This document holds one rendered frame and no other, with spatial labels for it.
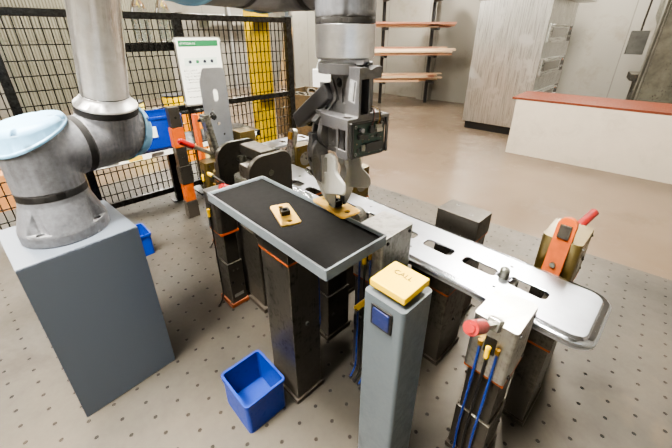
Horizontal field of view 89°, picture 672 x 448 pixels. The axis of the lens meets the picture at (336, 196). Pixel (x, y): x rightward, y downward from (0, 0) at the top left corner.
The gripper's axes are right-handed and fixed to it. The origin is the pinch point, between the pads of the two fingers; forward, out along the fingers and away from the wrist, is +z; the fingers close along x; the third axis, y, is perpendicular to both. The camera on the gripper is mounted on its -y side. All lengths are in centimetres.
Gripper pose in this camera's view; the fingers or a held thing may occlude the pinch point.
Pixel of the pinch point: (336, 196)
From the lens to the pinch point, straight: 54.4
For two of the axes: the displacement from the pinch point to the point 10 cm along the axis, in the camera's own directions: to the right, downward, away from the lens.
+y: 5.9, 3.4, -7.3
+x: 8.1, -2.5, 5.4
